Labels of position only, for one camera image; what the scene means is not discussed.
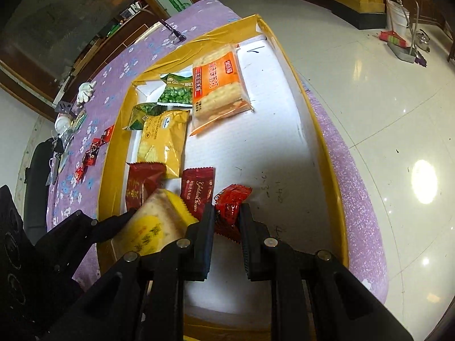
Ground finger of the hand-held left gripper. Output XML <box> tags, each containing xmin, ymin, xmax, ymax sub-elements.
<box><xmin>46</xmin><ymin>209</ymin><xmax>137</xmax><ymax>247</ymax></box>

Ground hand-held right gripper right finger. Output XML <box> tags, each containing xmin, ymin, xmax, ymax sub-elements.
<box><xmin>237</xmin><ymin>202</ymin><xmax>415</xmax><ymax>341</ymax></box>

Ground yellow pastry packet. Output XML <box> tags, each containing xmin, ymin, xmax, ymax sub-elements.
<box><xmin>111</xmin><ymin>189</ymin><xmax>200</xmax><ymax>262</ymax></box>

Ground black chair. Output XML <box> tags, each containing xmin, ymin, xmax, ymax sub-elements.
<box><xmin>23</xmin><ymin>140</ymin><xmax>59</xmax><ymax>236</ymax></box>

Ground metal kettle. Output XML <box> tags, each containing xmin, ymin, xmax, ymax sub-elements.
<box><xmin>414</xmin><ymin>29</ymin><xmax>432</xmax><ymax>53</ymax></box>

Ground grey dustpan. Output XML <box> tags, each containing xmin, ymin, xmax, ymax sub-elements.
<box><xmin>387</xmin><ymin>0</ymin><xmax>427</xmax><ymax>67</ymax></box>

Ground yellow cracker packet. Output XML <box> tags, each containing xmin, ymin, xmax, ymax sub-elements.
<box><xmin>137</xmin><ymin>109</ymin><xmax>191</xmax><ymax>180</ymax></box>

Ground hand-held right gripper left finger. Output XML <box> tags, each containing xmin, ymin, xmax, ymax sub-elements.
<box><xmin>37</xmin><ymin>202</ymin><xmax>216</xmax><ymax>341</ymax></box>

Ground dark red script snack packet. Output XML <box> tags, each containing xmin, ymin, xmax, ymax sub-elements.
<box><xmin>180</xmin><ymin>167</ymin><xmax>216</xmax><ymax>221</ymax></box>

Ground green pea snack packet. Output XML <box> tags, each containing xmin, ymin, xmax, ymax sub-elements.
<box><xmin>157</xmin><ymin>73</ymin><xmax>195</xmax><ymax>106</ymax></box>
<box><xmin>123</xmin><ymin>103</ymin><xmax>168</xmax><ymax>131</ymax></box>

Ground metal key bunch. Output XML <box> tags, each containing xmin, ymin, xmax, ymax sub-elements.
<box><xmin>45</xmin><ymin>137</ymin><xmax>68</xmax><ymax>185</ymax></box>

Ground gold and black cabinet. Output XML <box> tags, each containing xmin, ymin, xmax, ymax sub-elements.
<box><xmin>330</xmin><ymin>0</ymin><xmax>389</xmax><ymax>31</ymax></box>

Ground broom with red bristles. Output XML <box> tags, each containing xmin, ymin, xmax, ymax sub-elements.
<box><xmin>377</xmin><ymin>0</ymin><xmax>408</xmax><ymax>49</ymax></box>

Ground brown wooden glass cabinet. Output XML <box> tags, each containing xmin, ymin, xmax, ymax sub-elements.
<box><xmin>0</xmin><ymin>0</ymin><xmax>167</xmax><ymax>122</ymax></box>

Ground purple floral tablecloth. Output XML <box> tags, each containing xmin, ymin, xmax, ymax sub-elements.
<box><xmin>44</xmin><ymin>0</ymin><xmax>388</xmax><ymax>304</ymax></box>

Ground bright red candy packet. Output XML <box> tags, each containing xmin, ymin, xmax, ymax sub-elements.
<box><xmin>212</xmin><ymin>184</ymin><xmax>254</xmax><ymax>244</ymax></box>

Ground dark framed eyeglasses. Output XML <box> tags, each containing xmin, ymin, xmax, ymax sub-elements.
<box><xmin>137</xmin><ymin>7</ymin><xmax>187</xmax><ymax>45</ymax></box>

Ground orange cracker packet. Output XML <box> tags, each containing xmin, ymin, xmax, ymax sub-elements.
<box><xmin>189</xmin><ymin>43</ymin><xmax>255</xmax><ymax>136</ymax></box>

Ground white box with yellow rim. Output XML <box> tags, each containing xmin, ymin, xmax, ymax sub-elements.
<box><xmin>97</xmin><ymin>14</ymin><xmax>349</xmax><ymax>341</ymax></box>

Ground white round container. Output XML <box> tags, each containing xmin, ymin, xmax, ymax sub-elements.
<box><xmin>54</xmin><ymin>114</ymin><xmax>73</xmax><ymax>133</ymax></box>

